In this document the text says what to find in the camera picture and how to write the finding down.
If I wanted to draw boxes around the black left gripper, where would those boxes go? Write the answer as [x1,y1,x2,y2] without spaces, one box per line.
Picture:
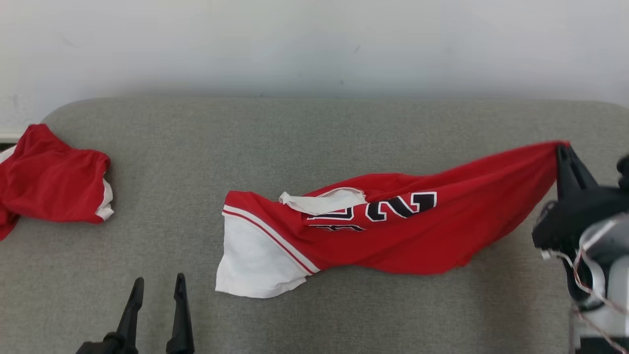
[98,273,195,354]

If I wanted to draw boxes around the red white basketball shorts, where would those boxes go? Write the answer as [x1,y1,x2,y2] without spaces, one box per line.
[0,123,114,241]

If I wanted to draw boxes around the thin red right arm cable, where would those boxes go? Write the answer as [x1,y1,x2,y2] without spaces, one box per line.
[572,246,629,315]

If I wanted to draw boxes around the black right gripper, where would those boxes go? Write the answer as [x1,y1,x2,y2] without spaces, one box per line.
[532,144,629,252]

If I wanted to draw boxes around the thin white right arm cable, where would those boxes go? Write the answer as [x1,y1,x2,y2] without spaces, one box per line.
[579,214,629,246]

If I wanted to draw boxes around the red white basketball jersey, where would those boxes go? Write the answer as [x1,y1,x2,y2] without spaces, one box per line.
[215,141,571,299]

